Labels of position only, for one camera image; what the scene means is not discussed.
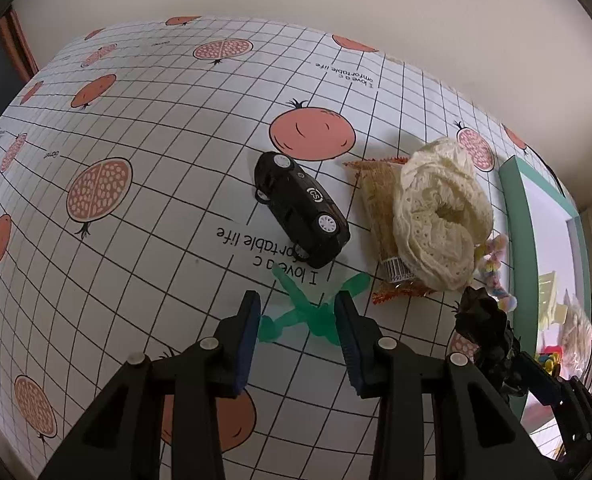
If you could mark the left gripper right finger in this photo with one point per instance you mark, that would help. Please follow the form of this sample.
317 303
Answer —
476 435

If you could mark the pomegranate grid tablecloth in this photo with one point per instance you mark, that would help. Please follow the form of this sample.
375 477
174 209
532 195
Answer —
128 217

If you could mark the green plastic stick figure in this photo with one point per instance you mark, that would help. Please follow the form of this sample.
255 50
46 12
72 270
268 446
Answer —
320 319

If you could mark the orange snack packet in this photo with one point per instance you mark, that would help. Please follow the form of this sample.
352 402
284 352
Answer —
376 180

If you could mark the cream lace scrunchie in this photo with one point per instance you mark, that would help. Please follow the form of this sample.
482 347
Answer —
440 214

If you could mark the pink hair roller clip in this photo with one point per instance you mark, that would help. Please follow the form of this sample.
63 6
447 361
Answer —
554 353

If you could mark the cream hair claw clip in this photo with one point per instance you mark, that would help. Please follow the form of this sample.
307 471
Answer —
550 311

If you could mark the teal white tray box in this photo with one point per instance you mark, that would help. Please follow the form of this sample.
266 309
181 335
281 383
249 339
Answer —
546 235

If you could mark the black toy car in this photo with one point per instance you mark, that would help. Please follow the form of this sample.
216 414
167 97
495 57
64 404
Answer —
304 210

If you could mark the bag of cotton swabs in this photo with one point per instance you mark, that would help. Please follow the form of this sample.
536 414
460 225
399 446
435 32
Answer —
575 337

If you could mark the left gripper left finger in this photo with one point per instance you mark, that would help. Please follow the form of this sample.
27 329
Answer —
118 435

